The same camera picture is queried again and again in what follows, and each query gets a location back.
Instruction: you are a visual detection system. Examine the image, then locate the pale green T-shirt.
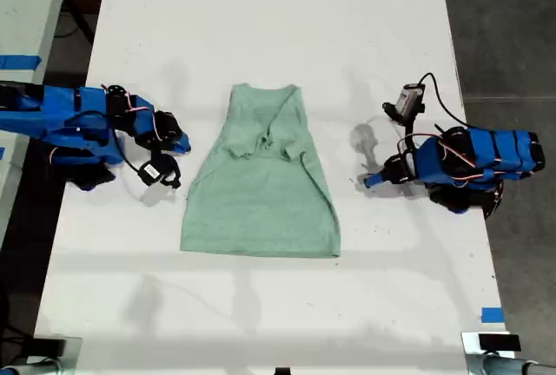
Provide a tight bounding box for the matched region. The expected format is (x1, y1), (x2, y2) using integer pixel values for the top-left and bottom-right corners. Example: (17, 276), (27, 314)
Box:
(179, 82), (341, 260)

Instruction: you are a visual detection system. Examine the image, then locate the long blue tape strip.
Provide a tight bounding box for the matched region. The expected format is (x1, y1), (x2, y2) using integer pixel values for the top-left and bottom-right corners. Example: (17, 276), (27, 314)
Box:
(0, 54), (43, 70)

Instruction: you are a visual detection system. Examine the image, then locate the square blue tape piece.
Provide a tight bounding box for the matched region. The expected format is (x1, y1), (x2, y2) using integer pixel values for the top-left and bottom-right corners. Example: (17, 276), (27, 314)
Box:
(480, 306), (506, 324)

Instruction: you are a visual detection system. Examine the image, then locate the white side table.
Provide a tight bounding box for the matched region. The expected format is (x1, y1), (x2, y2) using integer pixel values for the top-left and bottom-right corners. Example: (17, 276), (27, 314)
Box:
(0, 0), (74, 237)

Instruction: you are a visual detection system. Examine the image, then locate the metal table clamp plate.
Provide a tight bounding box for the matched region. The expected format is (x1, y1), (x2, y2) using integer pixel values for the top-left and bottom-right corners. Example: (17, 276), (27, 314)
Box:
(460, 330), (523, 355)
(30, 335), (83, 364)

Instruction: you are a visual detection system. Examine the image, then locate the grey metal pipe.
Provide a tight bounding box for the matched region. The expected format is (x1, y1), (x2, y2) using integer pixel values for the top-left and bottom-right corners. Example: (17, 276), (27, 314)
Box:
(467, 353), (556, 375)

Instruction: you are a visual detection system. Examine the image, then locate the black camera stalk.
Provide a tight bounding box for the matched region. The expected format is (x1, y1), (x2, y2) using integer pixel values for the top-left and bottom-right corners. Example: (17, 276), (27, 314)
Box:
(149, 153), (182, 190)
(403, 113), (419, 140)

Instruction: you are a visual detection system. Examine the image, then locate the black camera box white label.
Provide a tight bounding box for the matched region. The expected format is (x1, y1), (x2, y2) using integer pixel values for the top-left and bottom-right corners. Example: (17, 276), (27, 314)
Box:
(137, 161), (164, 188)

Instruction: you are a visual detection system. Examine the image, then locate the black camera cable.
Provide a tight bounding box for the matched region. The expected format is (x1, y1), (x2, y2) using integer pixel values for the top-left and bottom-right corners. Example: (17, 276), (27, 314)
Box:
(113, 129), (142, 174)
(417, 72), (470, 129)

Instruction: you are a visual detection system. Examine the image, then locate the silver black camera box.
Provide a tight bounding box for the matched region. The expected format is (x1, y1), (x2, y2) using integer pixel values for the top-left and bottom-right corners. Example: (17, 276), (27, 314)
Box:
(381, 82), (427, 124)

